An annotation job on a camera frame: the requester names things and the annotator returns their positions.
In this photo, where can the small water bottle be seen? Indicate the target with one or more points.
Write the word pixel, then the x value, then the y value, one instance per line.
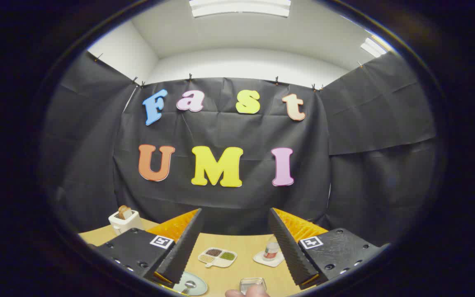
pixel 270 249

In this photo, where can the small ceiling light panel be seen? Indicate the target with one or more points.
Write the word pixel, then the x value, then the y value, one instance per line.
pixel 372 47

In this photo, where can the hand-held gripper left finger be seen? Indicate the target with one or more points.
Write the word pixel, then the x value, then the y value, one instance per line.
pixel 184 251

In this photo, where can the long ceiling light panel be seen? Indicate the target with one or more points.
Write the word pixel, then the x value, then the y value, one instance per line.
pixel 239 8

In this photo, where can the pale green plate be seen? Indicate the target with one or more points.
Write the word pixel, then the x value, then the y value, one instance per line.
pixel 199 288

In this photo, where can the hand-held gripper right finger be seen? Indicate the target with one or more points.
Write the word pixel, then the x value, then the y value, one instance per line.
pixel 289 247

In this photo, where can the toasted bread slice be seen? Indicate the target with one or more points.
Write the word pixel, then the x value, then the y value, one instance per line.
pixel 124 212

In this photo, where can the white square coaster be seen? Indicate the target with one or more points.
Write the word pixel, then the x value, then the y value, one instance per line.
pixel 262 260

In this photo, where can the white toaster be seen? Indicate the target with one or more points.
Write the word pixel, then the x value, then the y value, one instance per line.
pixel 127 225

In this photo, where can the white divided bean tray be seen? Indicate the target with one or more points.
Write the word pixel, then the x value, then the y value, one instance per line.
pixel 220 264

